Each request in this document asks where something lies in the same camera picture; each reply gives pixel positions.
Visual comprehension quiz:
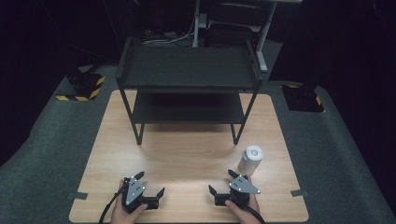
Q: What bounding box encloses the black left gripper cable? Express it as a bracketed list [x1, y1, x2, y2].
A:
[98, 183, 127, 224]

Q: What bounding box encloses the black chair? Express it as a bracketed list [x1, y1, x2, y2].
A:
[205, 3, 266, 49]

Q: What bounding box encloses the person's right hand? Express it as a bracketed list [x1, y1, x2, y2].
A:
[224, 193, 262, 224]

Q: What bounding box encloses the black two-tier shelf rack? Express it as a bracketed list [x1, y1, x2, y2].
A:
[115, 36, 269, 147]

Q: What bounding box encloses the white metal desk frame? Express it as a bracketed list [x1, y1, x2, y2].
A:
[191, 0, 304, 74]

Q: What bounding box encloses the black yellow-striped stand base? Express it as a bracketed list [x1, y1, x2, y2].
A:
[280, 83, 326, 114]
[55, 72, 106, 102]

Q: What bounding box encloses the person's left hand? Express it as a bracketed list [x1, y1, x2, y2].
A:
[110, 179, 149, 224]

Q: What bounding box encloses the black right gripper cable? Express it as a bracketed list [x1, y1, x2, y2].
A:
[245, 204, 266, 224]

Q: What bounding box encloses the white floor cable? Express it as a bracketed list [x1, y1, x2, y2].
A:
[141, 18, 196, 46]

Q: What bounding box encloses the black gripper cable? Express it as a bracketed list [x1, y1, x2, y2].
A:
[245, 204, 266, 224]
[98, 183, 127, 224]

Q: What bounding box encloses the white cylindrical can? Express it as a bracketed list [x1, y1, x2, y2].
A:
[237, 145, 264, 176]

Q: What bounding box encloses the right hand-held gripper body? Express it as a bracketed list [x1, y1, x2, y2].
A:
[214, 175, 262, 210]

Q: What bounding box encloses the grey felt cover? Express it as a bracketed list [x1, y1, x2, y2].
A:
[0, 63, 396, 224]

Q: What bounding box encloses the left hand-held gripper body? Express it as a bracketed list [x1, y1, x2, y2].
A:
[121, 175, 161, 215]

